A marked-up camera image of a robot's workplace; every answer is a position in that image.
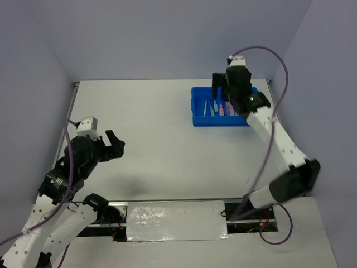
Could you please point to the pink correction tape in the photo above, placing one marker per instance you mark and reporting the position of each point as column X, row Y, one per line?
column 221, row 110

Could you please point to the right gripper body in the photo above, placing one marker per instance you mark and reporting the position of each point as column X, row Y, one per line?
column 230, row 94

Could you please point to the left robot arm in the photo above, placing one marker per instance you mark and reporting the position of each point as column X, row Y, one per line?
column 41, row 241

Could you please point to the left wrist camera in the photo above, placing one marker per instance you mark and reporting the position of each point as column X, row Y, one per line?
column 87, row 127

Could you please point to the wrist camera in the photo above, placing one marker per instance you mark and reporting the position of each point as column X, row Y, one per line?
column 87, row 127
column 236, row 60

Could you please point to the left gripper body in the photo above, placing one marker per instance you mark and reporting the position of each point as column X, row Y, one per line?
column 102, row 153

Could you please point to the silver foil tape sheet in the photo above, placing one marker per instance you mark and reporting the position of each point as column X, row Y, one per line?
column 175, row 221

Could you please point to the green correction tape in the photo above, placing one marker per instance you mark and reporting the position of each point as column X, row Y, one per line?
column 212, row 112

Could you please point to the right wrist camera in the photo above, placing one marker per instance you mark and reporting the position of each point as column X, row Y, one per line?
column 236, row 60

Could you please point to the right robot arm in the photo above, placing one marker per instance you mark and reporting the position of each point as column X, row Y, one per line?
column 298, row 173

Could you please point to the blue plastic compartment tray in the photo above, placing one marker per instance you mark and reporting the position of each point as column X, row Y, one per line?
column 207, row 112

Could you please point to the pink purple highlighter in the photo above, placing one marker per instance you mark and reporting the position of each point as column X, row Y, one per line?
column 230, row 108

